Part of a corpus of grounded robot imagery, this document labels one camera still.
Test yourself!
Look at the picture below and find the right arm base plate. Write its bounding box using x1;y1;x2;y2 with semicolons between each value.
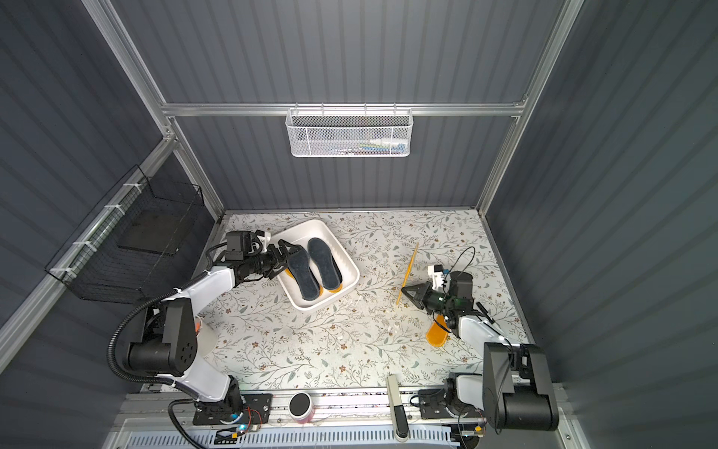
418;388;484;420

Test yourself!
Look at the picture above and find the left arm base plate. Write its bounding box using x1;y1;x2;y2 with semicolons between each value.
193;393;273;426

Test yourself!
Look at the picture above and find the white wire wall basket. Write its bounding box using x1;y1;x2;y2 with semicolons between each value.
285;106;414;158

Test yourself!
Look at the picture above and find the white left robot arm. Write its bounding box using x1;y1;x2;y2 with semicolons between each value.
107;230;299;423

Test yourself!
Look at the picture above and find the white tape roll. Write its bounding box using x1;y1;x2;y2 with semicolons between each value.
196;317;219;357

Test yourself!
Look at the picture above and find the black marker pen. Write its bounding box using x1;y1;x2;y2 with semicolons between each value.
475;301;495;324

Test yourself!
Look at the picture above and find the black wire side basket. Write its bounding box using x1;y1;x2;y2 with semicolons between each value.
45;172;213;304

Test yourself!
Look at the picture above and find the grey fleece insole front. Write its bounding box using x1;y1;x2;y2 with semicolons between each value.
294;247;322;301

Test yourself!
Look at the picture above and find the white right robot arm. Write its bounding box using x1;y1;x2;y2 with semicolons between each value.
401;282;560;431

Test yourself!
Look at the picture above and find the white black handheld scraper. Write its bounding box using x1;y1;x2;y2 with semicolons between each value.
386;374;409;443

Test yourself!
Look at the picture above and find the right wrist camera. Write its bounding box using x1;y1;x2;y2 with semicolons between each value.
427;264;451;292

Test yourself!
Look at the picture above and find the white plastic storage box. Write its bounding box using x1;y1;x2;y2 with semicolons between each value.
271;219;360;312

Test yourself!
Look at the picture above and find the black round speaker puck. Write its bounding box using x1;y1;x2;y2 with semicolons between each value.
288;392;315;424

